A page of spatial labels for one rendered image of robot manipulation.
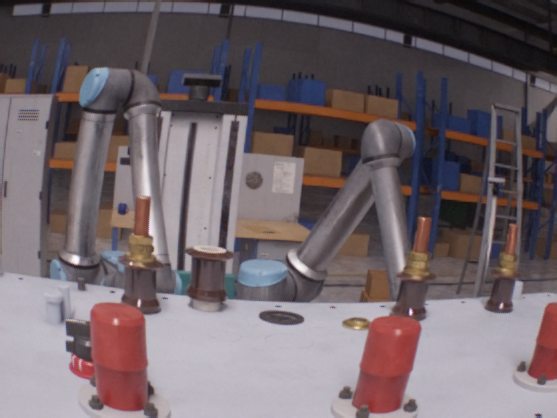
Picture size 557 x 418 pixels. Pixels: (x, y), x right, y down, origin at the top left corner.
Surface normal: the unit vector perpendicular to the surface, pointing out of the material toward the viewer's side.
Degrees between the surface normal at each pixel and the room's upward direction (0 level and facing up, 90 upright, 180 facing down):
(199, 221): 90
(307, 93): 90
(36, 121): 90
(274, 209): 90
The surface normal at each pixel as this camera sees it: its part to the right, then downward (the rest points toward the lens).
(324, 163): 0.21, 0.14
